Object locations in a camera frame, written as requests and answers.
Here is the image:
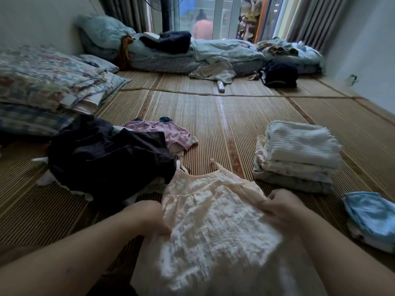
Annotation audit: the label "person's right hand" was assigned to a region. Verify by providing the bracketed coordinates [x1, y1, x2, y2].
[259, 189, 307, 229]

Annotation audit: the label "light blue pillow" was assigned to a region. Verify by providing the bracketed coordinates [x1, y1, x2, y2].
[74, 14, 137, 53]

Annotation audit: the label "light blue folded garment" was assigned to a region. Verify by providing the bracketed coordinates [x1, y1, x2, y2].
[343, 192, 395, 254]

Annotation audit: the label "white ribbed folded towel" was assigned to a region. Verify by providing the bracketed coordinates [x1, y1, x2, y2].
[265, 121, 343, 170]

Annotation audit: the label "orange-brown plush toy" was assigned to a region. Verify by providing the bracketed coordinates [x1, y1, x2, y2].
[117, 34, 135, 71]

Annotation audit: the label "floral folded quilt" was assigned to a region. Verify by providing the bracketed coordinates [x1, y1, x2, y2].
[0, 46, 131, 115]

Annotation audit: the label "glass sliding door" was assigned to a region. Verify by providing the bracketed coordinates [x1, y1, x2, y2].
[148, 0, 289, 43]

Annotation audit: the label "pink child's garment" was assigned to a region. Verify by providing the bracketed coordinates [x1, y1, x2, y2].
[123, 117, 199, 155]

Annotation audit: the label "white crumpled cloth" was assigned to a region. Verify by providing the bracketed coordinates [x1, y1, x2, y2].
[189, 60, 236, 84]

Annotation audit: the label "dark navy folded clothes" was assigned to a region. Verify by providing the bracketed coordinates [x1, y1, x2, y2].
[139, 30, 192, 54]

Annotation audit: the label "pile of crumpled clothes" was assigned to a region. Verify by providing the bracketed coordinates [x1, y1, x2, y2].
[256, 37, 323, 59]

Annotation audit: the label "grey folded cloth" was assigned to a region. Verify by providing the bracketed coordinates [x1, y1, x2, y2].
[252, 168, 336, 194]

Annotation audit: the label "person's left forearm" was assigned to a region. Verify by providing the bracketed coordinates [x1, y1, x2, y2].
[0, 204, 145, 296]

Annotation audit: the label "cream sleeveless child's dress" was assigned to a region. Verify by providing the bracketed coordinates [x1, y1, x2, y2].
[130, 159, 328, 296]

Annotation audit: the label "black bag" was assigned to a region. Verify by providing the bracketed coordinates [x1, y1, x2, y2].
[261, 61, 299, 89]

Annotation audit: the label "woven bamboo floor mat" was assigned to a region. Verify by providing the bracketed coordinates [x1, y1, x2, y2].
[0, 71, 395, 296]

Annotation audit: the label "small pale blue pillow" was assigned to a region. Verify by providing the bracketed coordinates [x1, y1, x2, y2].
[74, 54, 120, 74]

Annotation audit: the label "person's right forearm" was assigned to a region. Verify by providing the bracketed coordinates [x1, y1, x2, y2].
[292, 206, 395, 296]

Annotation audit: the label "dark navy garment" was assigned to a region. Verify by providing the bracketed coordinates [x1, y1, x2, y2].
[46, 114, 177, 210]

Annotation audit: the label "light green crumpled blanket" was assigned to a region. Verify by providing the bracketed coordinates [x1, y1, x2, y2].
[191, 38, 265, 64]

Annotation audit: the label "plaid folded blanket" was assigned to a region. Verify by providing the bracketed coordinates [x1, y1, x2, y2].
[0, 102, 78, 142]

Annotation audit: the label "grey floor mattress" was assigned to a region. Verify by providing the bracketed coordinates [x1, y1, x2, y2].
[79, 29, 324, 76]

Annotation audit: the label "white patterned folded cloth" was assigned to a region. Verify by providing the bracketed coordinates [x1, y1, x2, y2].
[254, 136, 338, 183]

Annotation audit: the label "grey striped curtain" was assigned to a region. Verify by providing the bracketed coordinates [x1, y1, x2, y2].
[285, 0, 351, 54]
[97, 0, 152, 34]

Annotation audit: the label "person's left hand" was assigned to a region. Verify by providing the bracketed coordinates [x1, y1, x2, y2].
[132, 200, 172, 237]

